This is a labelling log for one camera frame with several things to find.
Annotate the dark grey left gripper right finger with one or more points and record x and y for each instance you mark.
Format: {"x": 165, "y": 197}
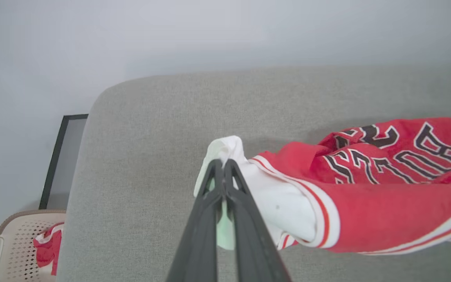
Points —
{"x": 253, "y": 243}

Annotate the beige perforated laundry basket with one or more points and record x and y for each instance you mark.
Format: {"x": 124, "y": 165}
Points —
{"x": 14, "y": 243}

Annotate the black framed panel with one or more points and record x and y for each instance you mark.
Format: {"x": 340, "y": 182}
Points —
{"x": 63, "y": 156}

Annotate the grey fabric sofa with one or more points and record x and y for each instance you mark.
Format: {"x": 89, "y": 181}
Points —
{"x": 147, "y": 156}

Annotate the red and white basketball jersey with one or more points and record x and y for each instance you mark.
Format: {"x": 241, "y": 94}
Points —
{"x": 382, "y": 203}

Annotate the red cloth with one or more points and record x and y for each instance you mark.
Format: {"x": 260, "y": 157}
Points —
{"x": 49, "y": 246}

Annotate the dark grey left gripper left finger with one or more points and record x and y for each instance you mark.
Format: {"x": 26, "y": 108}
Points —
{"x": 202, "y": 239}

